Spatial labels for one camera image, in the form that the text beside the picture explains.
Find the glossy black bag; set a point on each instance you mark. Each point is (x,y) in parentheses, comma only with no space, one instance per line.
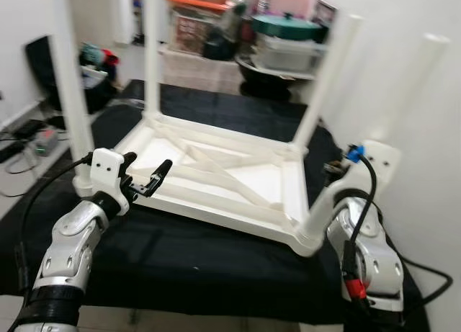
(222,40)

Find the black folding chair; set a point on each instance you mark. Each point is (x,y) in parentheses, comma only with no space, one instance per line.
(39,65)

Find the red lidded plastic container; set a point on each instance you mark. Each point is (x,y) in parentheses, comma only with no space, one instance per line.
(292,2)

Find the beige cloth covered bench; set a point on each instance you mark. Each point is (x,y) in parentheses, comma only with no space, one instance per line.
(198,73)

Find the white crumpled plastic bag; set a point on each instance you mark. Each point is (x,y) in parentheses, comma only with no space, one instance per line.
(94,76)

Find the black tablecloth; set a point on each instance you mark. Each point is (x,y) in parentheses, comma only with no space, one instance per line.
(180,267)

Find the black power adapter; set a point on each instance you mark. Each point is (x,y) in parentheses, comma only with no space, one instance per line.
(11,152)
(29,128)

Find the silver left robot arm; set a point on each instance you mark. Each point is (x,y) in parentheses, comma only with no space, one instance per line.
(68,245)

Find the orange lidded storage box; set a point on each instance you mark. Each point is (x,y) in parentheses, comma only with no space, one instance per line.
(191,26)

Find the green pot with lid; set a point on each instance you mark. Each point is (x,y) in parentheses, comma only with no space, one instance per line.
(288,26)

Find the framed picture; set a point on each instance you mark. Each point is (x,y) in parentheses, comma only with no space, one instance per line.
(324,14)

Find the grey electronic box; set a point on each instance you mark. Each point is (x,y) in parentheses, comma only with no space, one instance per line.
(45,141)

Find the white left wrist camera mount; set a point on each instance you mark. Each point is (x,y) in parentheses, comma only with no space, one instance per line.
(106,172)

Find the black wok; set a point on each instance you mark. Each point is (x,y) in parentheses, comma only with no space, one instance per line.
(270,80)

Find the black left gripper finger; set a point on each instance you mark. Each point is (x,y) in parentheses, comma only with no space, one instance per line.
(160,175)
(127,163)

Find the red cloth item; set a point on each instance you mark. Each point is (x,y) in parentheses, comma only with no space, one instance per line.
(109,57)

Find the white plastic table top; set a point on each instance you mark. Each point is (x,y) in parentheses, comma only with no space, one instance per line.
(238,173)

